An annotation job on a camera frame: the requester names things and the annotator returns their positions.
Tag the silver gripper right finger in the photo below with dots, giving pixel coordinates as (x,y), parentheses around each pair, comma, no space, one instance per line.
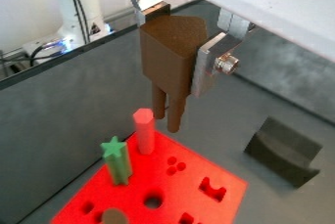
(215,57)

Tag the brown three prong object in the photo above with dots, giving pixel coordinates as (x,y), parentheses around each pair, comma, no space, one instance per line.
(170,40)

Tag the black curved fixture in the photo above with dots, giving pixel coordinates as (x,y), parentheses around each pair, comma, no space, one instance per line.
(286,151)

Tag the red peg board block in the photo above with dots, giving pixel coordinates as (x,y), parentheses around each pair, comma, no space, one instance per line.
(178,188)

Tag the red hexagonal peg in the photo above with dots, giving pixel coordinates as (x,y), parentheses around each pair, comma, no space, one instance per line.
(144,120)

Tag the green star peg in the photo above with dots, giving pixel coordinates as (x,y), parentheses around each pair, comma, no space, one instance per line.
(117,159)

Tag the brown cylinder peg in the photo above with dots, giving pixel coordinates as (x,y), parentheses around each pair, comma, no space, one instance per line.
(115,216)

